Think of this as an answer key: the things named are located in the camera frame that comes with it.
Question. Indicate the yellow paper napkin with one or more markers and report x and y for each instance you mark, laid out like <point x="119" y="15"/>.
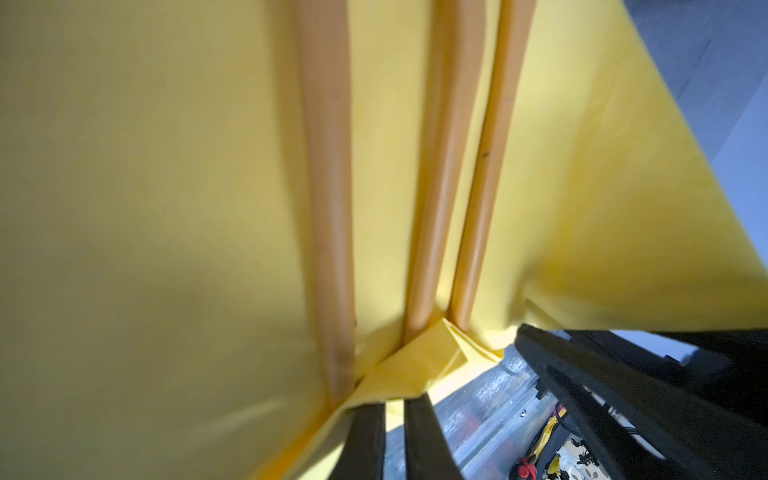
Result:
<point x="156" y="304"/>

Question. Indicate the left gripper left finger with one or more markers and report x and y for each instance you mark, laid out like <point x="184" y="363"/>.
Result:
<point x="363" y="454"/>

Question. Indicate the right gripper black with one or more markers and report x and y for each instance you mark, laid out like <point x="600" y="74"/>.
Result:
<point x="641" y="428"/>

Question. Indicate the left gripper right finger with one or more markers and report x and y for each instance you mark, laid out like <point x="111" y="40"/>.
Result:
<point x="427" y="453"/>

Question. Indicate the orange plastic fork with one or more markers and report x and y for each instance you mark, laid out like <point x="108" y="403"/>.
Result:
<point x="459" y="52"/>

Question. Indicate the orange plastic knife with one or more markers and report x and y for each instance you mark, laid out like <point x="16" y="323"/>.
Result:
<point x="323" y="43"/>

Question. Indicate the orange plastic spoon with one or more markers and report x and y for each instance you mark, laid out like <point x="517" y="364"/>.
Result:
<point x="514" y="27"/>

